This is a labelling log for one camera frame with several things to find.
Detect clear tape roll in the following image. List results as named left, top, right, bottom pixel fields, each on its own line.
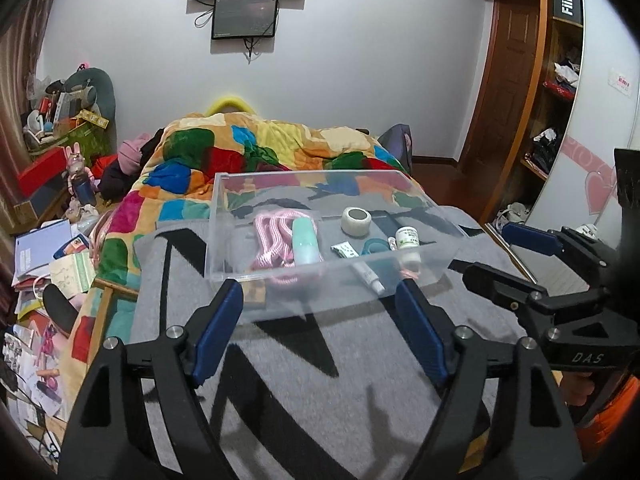
left=341, top=207, right=372, bottom=238

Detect right hand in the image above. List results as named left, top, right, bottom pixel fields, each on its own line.
left=560, top=372, right=600, bottom=406

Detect blue tape roll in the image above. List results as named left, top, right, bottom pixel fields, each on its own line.
left=361, top=238, right=390, bottom=256

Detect small wall monitor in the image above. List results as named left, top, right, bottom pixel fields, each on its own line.
left=212, top=0, right=279, bottom=40

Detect purple backpack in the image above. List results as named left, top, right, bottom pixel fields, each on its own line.
left=378, top=124, right=413, bottom=174

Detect white medicine bottle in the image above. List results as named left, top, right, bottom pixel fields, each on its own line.
left=395, top=226, right=421, bottom=273

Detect pink rabbit toy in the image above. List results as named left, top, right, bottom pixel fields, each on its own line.
left=65, top=142, right=98, bottom=206

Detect colourful patchwork quilt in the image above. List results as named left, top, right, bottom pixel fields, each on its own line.
left=62, top=112, right=426, bottom=406

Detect grey black blanket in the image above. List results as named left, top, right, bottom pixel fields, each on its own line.
left=129, top=227, right=525, bottom=479

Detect yellow pillow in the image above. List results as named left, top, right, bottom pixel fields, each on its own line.
left=206, top=96, right=256, bottom=116

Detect striped red curtain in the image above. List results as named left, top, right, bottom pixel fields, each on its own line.
left=0, top=0, right=72, bottom=212

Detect red box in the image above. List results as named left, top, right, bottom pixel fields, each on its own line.
left=17, top=146, right=66, bottom=198

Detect blue notebook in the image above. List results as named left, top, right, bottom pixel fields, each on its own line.
left=14, top=220, right=72, bottom=280

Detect white ointment tube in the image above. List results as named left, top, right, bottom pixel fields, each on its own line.
left=331, top=242, right=385, bottom=297

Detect pink jump rope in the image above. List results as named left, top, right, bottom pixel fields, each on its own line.
left=249, top=209, right=327, bottom=286

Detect cluttered bedside table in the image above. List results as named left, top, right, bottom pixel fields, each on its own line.
left=9, top=67, right=116, bottom=234

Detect clear plastic storage bin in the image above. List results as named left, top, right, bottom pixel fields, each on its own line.
left=205, top=170, right=465, bottom=323

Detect wooden wardrobe shelves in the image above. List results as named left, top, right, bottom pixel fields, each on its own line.
left=460, top=0, right=585, bottom=223

